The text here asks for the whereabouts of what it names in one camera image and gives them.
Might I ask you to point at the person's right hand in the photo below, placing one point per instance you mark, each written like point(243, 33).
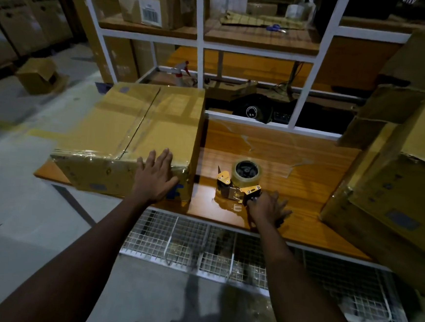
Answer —
point(267, 211)

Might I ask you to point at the person's left hand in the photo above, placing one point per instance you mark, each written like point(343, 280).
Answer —
point(154, 182)

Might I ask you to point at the clear packing tape roll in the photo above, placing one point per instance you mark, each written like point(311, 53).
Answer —
point(237, 178)

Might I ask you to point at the yellow black tape dispenser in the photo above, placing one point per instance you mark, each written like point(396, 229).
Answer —
point(225, 189)

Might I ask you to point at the yellow cardboard box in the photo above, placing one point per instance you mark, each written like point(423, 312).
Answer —
point(408, 189)
point(105, 128)

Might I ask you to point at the yellow-brown cardboard box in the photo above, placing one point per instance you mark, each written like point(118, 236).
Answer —
point(340, 220)

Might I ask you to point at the person's right forearm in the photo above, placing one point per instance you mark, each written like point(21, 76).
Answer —
point(304, 302)

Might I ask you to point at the person's left forearm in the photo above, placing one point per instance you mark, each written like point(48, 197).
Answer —
point(68, 272)

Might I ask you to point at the tall labelled cardboard box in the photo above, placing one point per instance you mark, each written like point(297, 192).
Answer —
point(121, 60)

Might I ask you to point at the flattened cardboard sheet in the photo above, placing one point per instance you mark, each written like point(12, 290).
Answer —
point(245, 19)

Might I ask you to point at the orange wooden table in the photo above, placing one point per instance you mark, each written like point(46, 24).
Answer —
point(272, 152)

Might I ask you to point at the black round-logo device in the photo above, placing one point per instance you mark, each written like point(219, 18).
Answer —
point(252, 112)

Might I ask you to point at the pile of clear plastic scraps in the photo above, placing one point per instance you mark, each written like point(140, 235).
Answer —
point(259, 316)

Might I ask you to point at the blue pallet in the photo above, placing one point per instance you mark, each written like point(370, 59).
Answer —
point(102, 87)

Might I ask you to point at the white spray bottle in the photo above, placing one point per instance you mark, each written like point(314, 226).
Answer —
point(180, 74)

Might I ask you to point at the wooden shelf board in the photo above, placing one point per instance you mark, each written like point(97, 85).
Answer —
point(262, 40)

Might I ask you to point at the blue scissors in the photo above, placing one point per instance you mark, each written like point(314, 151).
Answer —
point(274, 27)

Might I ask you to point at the white metal shelf frame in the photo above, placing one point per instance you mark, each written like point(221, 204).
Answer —
point(257, 52)

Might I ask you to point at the wall of stacked cartons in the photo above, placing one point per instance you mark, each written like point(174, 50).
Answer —
point(21, 23)

